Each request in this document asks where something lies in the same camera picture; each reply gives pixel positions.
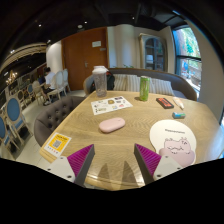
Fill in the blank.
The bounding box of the yellow code card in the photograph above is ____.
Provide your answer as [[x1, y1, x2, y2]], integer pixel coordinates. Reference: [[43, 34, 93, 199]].
[[43, 132, 72, 158]]

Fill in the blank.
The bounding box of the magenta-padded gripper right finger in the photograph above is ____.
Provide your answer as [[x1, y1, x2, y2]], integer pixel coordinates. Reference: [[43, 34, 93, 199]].
[[133, 143, 183, 185]]

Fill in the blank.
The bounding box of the grey tufted armchair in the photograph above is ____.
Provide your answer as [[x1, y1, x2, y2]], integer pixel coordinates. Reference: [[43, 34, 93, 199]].
[[33, 95, 87, 148]]

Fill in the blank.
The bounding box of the green drink can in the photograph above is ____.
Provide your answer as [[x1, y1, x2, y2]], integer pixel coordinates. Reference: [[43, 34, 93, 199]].
[[139, 75, 151, 102]]

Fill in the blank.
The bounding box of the person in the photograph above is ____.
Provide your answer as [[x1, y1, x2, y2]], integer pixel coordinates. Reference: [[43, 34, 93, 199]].
[[42, 67, 57, 95]]

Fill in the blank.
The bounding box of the group of dining chairs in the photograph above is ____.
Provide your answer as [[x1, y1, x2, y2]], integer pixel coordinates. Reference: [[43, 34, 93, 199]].
[[0, 68, 71, 154]]

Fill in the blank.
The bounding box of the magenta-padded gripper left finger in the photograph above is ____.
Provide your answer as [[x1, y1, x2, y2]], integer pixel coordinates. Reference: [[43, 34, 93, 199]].
[[45, 143, 96, 188]]

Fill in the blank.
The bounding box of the grey curved sofa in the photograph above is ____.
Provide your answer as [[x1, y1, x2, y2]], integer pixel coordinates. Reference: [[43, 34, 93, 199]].
[[82, 67, 198, 102]]

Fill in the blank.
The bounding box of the wooden door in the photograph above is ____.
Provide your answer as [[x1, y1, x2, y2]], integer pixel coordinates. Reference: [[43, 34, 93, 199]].
[[61, 27, 110, 92]]

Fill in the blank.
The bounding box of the black orange flat box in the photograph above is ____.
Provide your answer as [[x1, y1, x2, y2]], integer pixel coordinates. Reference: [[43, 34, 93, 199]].
[[155, 97, 175, 110]]

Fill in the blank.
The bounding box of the clear shaker bottle white lid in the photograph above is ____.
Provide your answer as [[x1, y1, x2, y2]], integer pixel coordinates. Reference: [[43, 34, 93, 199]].
[[91, 65, 109, 98]]

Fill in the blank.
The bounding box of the white sticker sheet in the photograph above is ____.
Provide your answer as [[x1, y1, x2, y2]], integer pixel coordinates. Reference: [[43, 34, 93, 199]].
[[90, 95, 134, 116]]

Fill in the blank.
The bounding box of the small teal eraser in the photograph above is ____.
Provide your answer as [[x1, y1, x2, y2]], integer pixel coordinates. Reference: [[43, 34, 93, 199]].
[[172, 111, 186, 120]]

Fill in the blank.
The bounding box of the arched glass cabinet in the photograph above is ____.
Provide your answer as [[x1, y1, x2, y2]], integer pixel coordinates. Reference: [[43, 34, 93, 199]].
[[139, 32, 169, 73]]

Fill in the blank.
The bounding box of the black framed window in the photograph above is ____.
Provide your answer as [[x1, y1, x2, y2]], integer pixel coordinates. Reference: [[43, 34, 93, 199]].
[[172, 26, 203, 93]]

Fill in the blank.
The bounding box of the white mouse pad pink cat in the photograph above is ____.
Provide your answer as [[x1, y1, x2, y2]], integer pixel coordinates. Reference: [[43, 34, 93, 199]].
[[148, 119, 198, 168]]

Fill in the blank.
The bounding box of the pink computer mouse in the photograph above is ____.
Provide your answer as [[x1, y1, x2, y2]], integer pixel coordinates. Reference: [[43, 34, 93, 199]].
[[98, 116, 127, 134]]

